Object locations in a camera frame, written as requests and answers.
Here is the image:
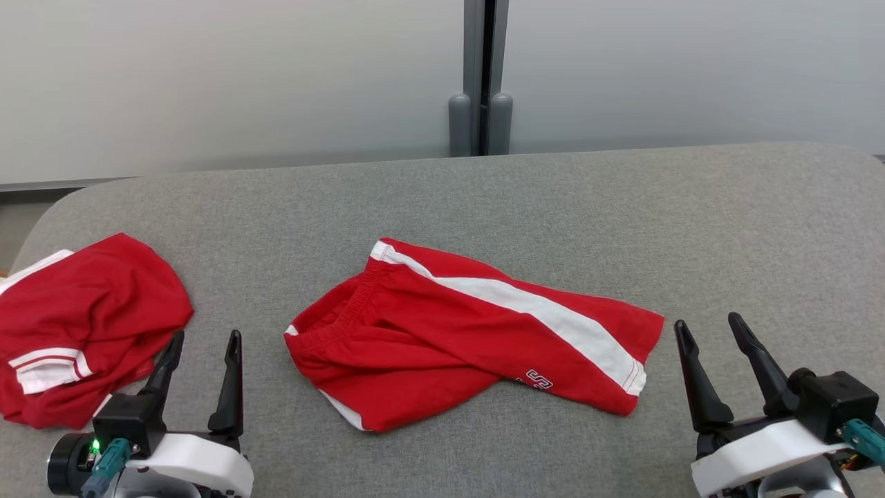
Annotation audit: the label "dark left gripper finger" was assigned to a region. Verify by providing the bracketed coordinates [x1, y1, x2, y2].
[208, 330, 244, 438]
[137, 330, 186, 416]

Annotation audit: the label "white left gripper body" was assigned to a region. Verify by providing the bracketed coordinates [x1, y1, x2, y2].
[121, 432, 254, 498]

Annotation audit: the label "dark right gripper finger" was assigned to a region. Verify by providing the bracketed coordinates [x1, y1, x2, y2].
[727, 312, 801, 418]
[674, 320, 735, 435]

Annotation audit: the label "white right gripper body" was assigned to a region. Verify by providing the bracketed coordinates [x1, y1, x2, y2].
[691, 417, 851, 498]

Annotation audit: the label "red basketball jersey number 23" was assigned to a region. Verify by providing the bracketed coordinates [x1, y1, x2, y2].
[0, 233, 194, 430]

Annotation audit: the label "red shorts with white stripe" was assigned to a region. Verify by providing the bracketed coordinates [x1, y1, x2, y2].
[283, 238, 666, 433]

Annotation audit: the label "teal plug black cable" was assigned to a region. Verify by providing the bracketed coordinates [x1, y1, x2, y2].
[841, 418, 885, 470]
[81, 438, 132, 498]

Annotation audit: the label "grey wall base rail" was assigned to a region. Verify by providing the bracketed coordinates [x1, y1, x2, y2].
[0, 177, 136, 194]

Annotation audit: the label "grey rounded partition post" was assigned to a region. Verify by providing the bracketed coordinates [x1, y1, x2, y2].
[488, 93, 514, 156]
[448, 93, 473, 158]

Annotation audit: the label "grey vertical partition frame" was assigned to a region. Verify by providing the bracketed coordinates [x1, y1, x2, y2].
[463, 0, 510, 156]

